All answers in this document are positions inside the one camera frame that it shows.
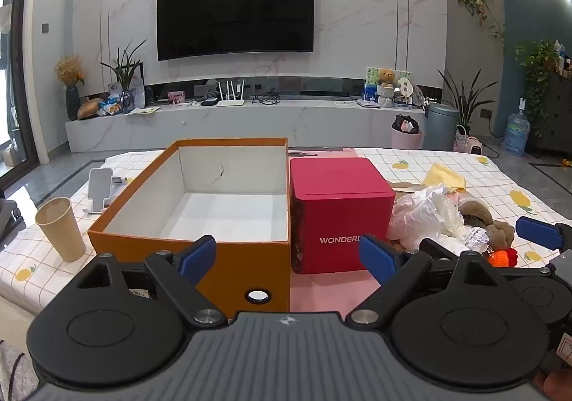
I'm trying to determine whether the red square box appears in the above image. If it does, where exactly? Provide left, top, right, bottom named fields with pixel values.
left=290, top=157, right=396, bottom=275

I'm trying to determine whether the green picture card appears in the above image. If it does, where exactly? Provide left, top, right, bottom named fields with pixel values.
left=365, top=67, right=411, bottom=94

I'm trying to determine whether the marble television console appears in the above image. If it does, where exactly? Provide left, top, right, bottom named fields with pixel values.
left=65, top=98, right=427, bottom=154

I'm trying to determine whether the pink waste bin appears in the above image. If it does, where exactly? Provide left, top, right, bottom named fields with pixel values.
left=391, top=114, right=424, bottom=150

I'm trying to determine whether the blue water jug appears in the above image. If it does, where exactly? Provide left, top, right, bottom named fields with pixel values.
left=501, top=112, right=531, bottom=157

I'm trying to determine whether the tan paper cup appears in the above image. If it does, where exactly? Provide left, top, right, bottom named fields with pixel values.
left=35, top=197, right=87, bottom=262

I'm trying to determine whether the grey trash can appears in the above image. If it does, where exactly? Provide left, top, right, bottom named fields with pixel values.
left=424, top=103, right=460, bottom=152

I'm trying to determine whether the black wall television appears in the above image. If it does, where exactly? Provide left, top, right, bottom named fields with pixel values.
left=156, top=0, right=315, bottom=61

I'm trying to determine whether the dark vase with dried flowers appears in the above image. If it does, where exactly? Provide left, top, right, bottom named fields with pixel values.
left=54, top=55, right=86, bottom=122

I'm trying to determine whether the white router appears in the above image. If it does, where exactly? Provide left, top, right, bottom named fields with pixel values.
left=217, top=80, right=246, bottom=107

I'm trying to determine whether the white plastic bag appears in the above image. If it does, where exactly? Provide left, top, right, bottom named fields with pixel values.
left=129, top=73, right=146, bottom=109

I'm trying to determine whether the pink woven basket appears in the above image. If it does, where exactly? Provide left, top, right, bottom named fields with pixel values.
left=453, top=125, right=470, bottom=153

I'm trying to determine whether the long-leaf potted plant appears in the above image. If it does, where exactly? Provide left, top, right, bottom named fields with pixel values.
left=438, top=68, right=499, bottom=136

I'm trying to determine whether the clear plastic bag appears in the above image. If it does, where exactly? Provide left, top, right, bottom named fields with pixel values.
left=386, top=185, right=490, bottom=256

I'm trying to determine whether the hanging vine plant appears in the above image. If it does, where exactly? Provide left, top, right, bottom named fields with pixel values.
left=455, top=0, right=506, bottom=45

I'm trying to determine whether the orange cardboard box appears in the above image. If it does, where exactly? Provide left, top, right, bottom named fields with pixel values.
left=88, top=138, right=292, bottom=320

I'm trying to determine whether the golden gourd ornament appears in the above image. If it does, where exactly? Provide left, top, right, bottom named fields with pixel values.
left=77, top=97, right=106, bottom=120

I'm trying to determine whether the brown braided plush toy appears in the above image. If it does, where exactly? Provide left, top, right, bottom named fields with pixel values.
left=460, top=200, right=516, bottom=248

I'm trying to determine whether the small teddy bear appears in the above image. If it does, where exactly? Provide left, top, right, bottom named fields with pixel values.
left=378, top=69, right=398, bottom=109

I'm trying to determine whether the leafy pothos plant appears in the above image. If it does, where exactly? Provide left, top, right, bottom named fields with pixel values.
left=514, top=40, right=562, bottom=117

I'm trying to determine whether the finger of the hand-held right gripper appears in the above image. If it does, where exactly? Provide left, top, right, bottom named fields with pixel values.
left=516, top=216, right=572, bottom=252
left=419, top=238, right=462, bottom=260

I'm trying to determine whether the yellow cloth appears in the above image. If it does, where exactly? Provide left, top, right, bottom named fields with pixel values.
left=422, top=163, right=467, bottom=193

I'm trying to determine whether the black cable bundle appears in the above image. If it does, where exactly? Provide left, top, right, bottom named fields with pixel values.
left=251, top=88, right=281, bottom=106

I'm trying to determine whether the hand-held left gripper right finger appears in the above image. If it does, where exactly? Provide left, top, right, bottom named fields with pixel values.
left=347, top=234, right=514, bottom=331

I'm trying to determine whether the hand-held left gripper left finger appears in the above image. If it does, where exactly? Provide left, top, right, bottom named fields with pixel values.
left=58, top=235, right=228, bottom=330

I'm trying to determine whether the lemon print checked blanket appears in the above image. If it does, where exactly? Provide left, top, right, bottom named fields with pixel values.
left=0, top=146, right=572, bottom=312

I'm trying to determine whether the dark drawer cabinet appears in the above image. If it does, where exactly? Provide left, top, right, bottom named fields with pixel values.
left=534, top=69, right=572, bottom=159

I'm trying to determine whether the orange crochet toy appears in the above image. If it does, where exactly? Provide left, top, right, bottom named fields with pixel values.
left=487, top=248, right=518, bottom=268

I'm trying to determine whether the potted plant with thin leaves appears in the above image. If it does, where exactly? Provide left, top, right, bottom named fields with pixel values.
left=100, top=40, right=148, bottom=112

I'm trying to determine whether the white phone stand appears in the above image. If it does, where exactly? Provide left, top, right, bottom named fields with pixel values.
left=83, top=167, right=115, bottom=215

